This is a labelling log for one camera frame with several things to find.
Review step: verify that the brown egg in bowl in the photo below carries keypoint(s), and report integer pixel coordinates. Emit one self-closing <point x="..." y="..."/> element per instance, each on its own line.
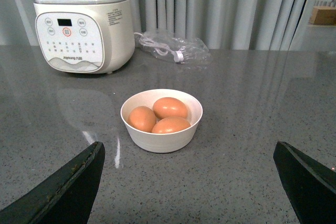
<point x="142" y="118"/>
<point x="171" y="124"/>
<point x="169" y="106"/>

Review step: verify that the white ceramic bowl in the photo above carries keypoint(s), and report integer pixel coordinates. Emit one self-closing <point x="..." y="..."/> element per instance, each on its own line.
<point x="162" y="143"/>

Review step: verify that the grey curtain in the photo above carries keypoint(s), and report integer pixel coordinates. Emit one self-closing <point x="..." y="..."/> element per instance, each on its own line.
<point x="228" y="24"/>

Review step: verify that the cream soy milk maker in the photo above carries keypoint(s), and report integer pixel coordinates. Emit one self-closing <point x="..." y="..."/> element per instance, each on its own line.
<point x="85" y="36"/>

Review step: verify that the brown cardboard box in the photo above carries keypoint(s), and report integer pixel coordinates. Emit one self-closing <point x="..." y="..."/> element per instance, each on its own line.
<point x="322" y="15"/>

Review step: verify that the clear plastic bag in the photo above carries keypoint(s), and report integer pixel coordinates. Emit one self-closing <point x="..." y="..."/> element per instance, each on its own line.
<point x="165" y="45"/>

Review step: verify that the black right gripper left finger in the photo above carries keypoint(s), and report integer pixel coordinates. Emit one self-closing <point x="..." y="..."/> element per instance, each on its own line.
<point x="66" y="196"/>

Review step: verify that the brown egg front in bowl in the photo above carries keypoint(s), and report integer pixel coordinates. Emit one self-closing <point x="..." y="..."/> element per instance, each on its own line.
<point x="171" y="124"/>

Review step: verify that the brown egg left in bowl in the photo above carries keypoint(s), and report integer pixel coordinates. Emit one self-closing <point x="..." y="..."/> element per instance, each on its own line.
<point x="142" y="118"/>

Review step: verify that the brown egg back in bowl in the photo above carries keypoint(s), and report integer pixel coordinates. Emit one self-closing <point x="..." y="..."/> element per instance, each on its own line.
<point x="169" y="106"/>

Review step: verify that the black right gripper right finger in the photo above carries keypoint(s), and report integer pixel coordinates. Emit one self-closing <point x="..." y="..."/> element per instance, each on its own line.
<point x="309" y="185"/>

